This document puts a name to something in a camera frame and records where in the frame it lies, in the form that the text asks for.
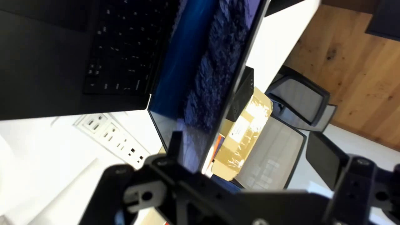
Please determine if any grey office chair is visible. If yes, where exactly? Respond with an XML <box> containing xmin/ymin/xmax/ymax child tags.
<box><xmin>274</xmin><ymin>102</ymin><xmax>338</xmax><ymax>134</ymax></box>
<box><xmin>232</xmin><ymin>116</ymin><xmax>309</xmax><ymax>192</ymax></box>

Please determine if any dark mesh office chair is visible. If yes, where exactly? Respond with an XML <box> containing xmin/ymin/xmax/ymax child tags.
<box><xmin>265</xmin><ymin>65</ymin><xmax>332</xmax><ymax>127</ymax></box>

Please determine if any cardboard box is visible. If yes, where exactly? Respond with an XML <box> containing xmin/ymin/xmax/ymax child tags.
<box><xmin>202</xmin><ymin>86</ymin><xmax>275</xmax><ymax>182</ymax></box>

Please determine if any silver Dell laptop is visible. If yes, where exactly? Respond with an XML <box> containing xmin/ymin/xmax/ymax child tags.
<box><xmin>0</xmin><ymin>0</ymin><xmax>273</xmax><ymax>175</ymax></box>

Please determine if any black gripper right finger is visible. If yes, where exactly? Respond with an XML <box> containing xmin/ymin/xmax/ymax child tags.
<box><xmin>305</xmin><ymin>131</ymin><xmax>378</xmax><ymax>225</ymax></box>

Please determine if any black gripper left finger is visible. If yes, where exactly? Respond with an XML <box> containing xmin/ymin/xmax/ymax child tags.
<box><xmin>79</xmin><ymin>131</ymin><xmax>185</xmax><ymax>225</ymax></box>

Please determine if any table power outlet panel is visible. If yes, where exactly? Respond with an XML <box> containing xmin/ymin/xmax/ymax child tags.
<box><xmin>74</xmin><ymin>111</ymin><xmax>150</xmax><ymax>170</ymax></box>

